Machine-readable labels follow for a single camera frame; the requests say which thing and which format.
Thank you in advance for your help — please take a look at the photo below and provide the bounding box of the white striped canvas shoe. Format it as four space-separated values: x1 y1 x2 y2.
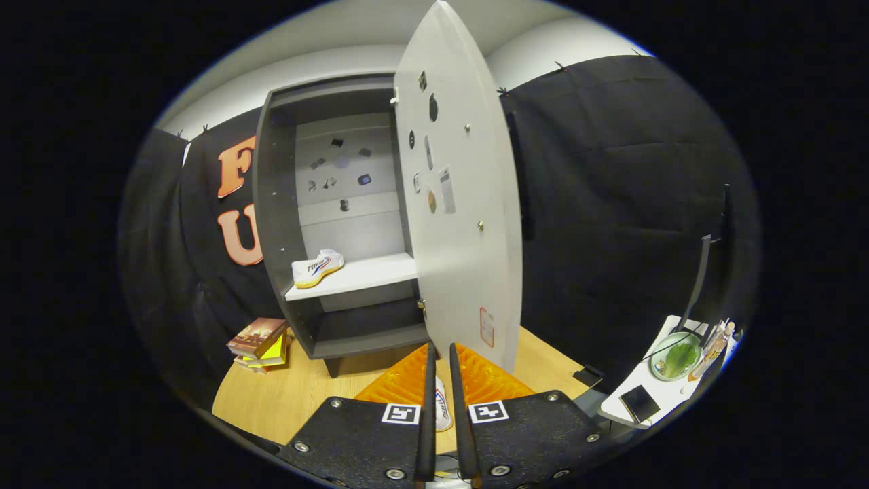
292 249 345 289
434 376 454 433

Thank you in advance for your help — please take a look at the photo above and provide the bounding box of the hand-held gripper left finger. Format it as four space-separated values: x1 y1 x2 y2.
277 342 437 489

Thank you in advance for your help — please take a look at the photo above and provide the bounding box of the white side table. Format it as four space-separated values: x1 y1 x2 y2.
597 314 741 430

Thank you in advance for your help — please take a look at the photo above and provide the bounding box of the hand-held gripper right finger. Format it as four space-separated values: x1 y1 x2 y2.
448 342 617 489

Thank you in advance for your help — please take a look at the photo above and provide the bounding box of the clear plastic bottle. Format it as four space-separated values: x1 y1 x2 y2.
688 321 736 382

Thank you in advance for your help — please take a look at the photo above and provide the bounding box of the black stand pole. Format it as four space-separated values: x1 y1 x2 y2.
672 183 734 333

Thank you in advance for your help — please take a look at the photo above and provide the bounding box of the glass bowl with greens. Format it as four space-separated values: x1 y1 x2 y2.
650 331 703 381

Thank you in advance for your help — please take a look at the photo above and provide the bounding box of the black phone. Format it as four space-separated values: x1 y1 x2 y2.
619 384 661 424

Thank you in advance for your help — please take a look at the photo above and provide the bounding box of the black backdrop cloth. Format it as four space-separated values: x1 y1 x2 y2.
119 54 761 408

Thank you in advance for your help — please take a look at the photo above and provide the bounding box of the brown cover book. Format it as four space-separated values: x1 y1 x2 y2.
227 317 289 359

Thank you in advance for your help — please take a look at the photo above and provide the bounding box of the dark grey shoe cabinet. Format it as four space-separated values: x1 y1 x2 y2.
253 71 435 379

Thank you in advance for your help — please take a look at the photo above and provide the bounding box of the yellow book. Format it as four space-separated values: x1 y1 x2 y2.
234 331 293 373

